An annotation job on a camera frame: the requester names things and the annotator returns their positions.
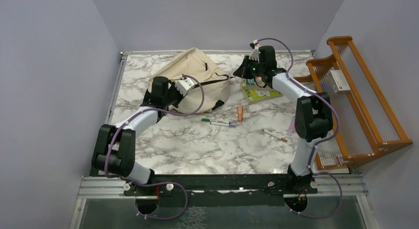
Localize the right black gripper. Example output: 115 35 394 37
234 56 265 79

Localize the cream canvas backpack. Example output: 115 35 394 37
142 48 230 116

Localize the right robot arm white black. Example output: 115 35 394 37
233 45 334 193

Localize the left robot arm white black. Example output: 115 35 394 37
91 76 195 195

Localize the green illustrated book upper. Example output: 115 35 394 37
245 79 257 86

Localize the green illustrated book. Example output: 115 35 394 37
245 79 257 86
241 82 283 105

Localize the green illustrated book lower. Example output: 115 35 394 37
241 82 283 105

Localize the green capped marker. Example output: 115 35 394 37
201 118 225 123

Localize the orange highlighter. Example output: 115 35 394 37
237 105 244 122

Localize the purple capped marker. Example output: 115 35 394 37
210 122 236 128

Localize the pink highlighter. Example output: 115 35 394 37
287 117 295 136

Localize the brown tipped white marker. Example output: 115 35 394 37
263 129 288 143

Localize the small white box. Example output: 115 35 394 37
328 70 351 94

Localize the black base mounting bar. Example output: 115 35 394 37
90 173 328 209

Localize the wooden shelf rack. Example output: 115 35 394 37
296 36 413 170

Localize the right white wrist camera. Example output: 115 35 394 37
249 39 260 62

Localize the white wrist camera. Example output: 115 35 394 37
249 39 260 62
175 76 196 96

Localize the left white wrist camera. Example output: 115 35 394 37
175 76 196 96

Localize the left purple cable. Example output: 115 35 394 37
104 74 206 221

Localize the purple cable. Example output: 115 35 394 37
252 37 343 219
104 74 206 221

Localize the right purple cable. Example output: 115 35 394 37
252 37 343 219

